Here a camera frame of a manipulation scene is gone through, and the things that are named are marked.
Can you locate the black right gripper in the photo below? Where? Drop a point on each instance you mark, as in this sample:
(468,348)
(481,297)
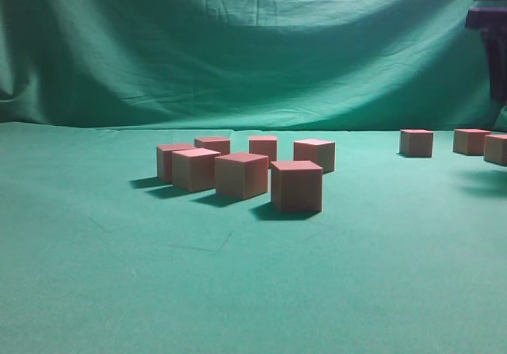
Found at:
(490,16)

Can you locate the right-column pink cube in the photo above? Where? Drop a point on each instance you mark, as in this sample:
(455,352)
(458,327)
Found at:
(495,147)
(469,141)

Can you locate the left-column pink cube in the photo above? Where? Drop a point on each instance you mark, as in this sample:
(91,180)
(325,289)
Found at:
(296,186)
(241,175)
(416,143)
(194,170)

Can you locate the pink cube placed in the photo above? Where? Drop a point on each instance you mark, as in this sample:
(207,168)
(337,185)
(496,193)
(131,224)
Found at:
(266,145)
(320,152)
(217,143)

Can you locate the green cloth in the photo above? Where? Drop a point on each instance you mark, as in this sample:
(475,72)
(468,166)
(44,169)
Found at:
(408,255)

